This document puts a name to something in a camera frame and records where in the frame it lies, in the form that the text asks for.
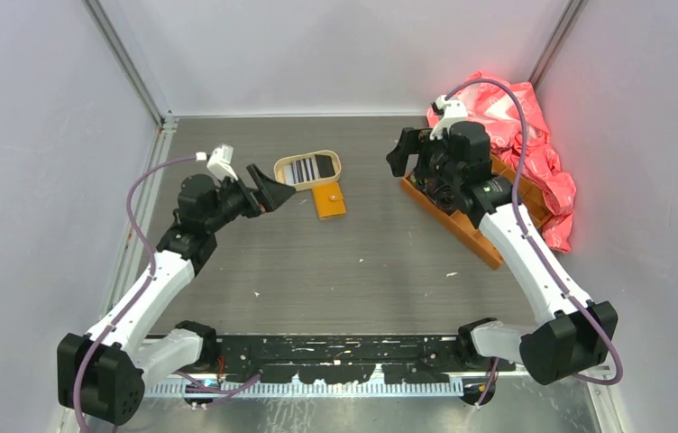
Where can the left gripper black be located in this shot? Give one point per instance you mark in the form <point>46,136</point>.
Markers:
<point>271,194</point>

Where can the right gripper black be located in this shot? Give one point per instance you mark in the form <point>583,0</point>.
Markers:
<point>414,139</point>

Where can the orange card holder wallet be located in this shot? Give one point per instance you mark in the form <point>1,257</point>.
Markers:
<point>329,200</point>

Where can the black credit card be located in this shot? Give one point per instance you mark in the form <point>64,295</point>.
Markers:
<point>324,166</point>

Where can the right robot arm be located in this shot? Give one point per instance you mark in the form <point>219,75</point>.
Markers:
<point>573,333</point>

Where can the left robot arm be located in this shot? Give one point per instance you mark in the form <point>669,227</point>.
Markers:
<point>105,372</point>

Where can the stack of striped cards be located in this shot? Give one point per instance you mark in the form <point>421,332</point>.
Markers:
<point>300,171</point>

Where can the beige oval tray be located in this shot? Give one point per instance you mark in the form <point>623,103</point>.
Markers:
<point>279,175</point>

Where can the pink plastic bag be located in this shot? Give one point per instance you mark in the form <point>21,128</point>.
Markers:
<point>491,106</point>

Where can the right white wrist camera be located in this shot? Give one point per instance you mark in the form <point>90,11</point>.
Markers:
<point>449,111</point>

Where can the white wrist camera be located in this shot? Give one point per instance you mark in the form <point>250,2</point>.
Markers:
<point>449,111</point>
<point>219,162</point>

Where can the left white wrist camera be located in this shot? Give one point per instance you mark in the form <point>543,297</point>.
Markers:
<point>219,162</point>

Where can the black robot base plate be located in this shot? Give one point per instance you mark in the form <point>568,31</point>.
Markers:
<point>337,359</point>

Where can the aluminium front rail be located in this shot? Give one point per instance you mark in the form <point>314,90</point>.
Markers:
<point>208,388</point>

